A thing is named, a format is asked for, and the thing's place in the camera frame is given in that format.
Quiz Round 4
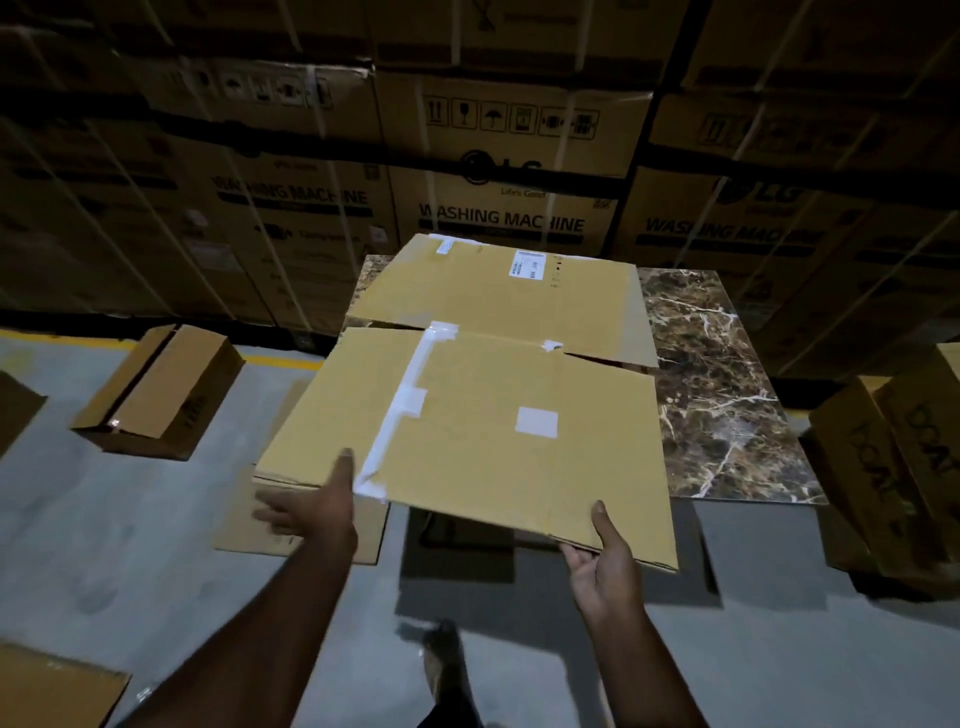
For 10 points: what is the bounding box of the tall printed cardboard box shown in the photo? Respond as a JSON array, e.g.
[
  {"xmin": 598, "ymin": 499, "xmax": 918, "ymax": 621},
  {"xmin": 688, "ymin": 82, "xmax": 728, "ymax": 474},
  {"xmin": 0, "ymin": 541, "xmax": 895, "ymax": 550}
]
[
  {"xmin": 873, "ymin": 342, "xmax": 960, "ymax": 565},
  {"xmin": 808, "ymin": 375, "xmax": 948, "ymax": 580}
]

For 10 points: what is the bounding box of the small closed cardboard box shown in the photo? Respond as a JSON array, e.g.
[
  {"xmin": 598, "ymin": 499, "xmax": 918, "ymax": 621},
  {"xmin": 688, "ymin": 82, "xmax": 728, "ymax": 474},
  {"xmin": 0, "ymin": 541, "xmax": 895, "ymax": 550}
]
[{"xmin": 71, "ymin": 324, "xmax": 246, "ymax": 462}]

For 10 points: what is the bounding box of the person's right hand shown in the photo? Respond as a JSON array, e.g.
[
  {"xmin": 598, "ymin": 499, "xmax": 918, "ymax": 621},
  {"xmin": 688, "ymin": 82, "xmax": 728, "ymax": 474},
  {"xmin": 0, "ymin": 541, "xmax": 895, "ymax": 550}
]
[{"xmin": 559, "ymin": 500, "xmax": 648, "ymax": 613}]

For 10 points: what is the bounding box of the stack of large appliance cartons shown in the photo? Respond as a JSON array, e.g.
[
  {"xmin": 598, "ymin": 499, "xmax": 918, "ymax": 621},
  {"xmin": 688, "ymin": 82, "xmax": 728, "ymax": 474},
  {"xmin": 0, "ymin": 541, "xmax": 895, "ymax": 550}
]
[{"xmin": 0, "ymin": 0, "xmax": 960, "ymax": 380}]

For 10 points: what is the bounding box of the brown marble table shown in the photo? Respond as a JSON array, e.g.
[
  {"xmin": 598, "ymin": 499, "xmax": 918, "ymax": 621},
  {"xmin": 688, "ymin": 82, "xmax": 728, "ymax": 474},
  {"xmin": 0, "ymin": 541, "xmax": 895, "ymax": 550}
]
[{"xmin": 341, "ymin": 253, "xmax": 828, "ymax": 505}]

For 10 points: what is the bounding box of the flattened cardboard box, printed label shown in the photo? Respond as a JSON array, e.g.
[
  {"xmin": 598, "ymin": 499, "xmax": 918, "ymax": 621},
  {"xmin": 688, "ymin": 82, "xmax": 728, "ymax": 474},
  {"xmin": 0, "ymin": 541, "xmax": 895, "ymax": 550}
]
[{"xmin": 345, "ymin": 232, "xmax": 661, "ymax": 370}]

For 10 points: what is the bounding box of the person's right forearm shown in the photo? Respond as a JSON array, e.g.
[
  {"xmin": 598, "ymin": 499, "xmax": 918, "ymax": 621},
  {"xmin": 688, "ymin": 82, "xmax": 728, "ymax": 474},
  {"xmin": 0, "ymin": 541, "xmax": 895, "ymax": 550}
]
[{"xmin": 580, "ymin": 588, "xmax": 711, "ymax": 728}]

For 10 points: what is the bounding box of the person's foot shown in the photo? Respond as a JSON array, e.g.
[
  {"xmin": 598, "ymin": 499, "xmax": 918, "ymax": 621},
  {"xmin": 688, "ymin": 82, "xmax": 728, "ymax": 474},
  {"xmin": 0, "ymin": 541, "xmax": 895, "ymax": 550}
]
[{"xmin": 420, "ymin": 619, "xmax": 483, "ymax": 728}]

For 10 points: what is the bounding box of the flat cardboard sheet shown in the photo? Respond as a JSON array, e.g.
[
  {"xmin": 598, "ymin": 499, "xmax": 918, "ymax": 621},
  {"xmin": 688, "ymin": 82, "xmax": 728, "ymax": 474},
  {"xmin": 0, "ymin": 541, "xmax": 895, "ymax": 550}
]
[{"xmin": 213, "ymin": 378, "xmax": 391, "ymax": 566}]

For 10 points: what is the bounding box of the person's left hand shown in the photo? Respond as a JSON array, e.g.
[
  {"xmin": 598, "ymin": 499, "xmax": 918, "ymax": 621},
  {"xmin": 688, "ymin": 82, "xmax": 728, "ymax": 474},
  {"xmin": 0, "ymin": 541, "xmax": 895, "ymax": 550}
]
[{"xmin": 252, "ymin": 448, "xmax": 360, "ymax": 550}]

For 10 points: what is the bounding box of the person's left forearm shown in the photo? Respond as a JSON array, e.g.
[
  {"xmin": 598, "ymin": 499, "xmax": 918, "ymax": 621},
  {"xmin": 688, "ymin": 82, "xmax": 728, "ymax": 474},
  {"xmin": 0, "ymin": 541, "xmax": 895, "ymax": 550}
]
[{"xmin": 120, "ymin": 531, "xmax": 361, "ymax": 728}]

